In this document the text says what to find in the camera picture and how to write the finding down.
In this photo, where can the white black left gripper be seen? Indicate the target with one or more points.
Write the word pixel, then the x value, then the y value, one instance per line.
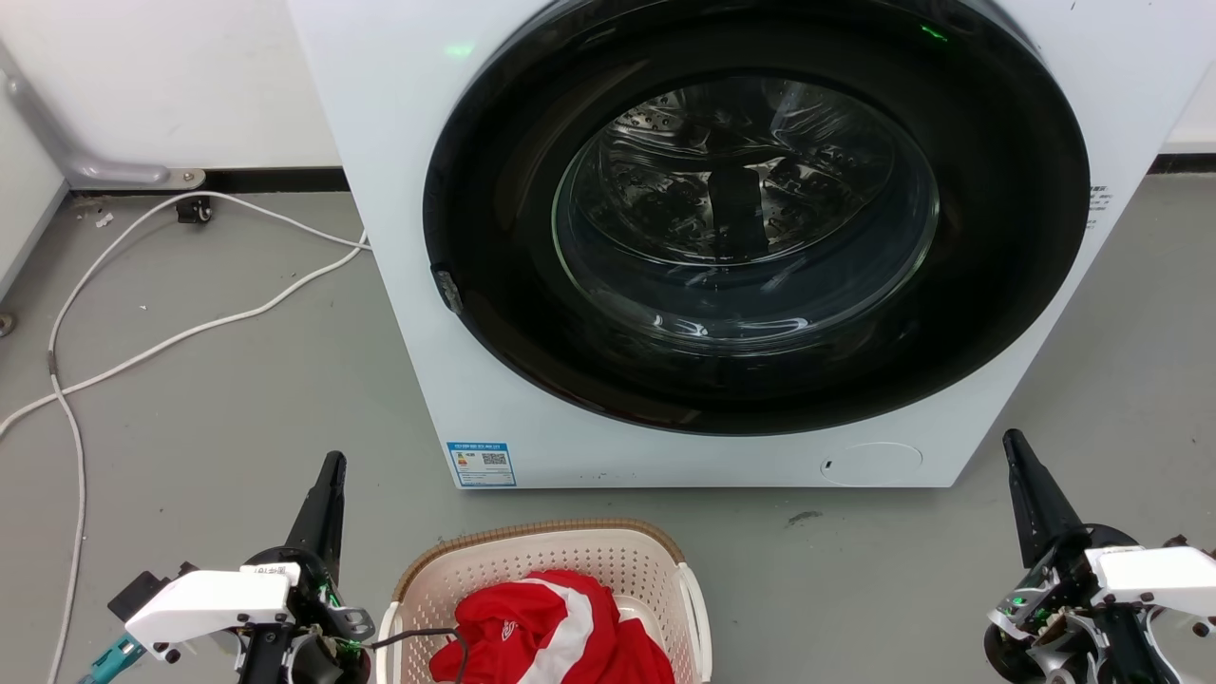
pixel 218 598

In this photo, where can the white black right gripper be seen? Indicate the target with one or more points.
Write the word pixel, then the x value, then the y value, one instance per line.
pixel 1140 575

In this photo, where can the cream plastic laundry basket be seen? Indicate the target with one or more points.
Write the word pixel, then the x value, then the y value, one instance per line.
pixel 627 556

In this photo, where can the blue energy label sticker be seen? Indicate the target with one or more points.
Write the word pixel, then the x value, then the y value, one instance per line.
pixel 482 465

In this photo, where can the red and white garment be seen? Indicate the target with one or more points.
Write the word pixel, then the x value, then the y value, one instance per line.
pixel 532 627

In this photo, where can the black round washer door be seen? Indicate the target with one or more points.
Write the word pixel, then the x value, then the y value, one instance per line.
pixel 997 237

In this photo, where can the white front-load washing machine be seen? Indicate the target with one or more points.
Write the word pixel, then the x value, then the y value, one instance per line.
pixel 399 142

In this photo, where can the small black camera box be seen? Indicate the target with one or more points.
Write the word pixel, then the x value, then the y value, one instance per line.
pixel 142 591

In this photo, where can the grey metal wall pipe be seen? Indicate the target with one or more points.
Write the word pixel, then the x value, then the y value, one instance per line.
pixel 57 142

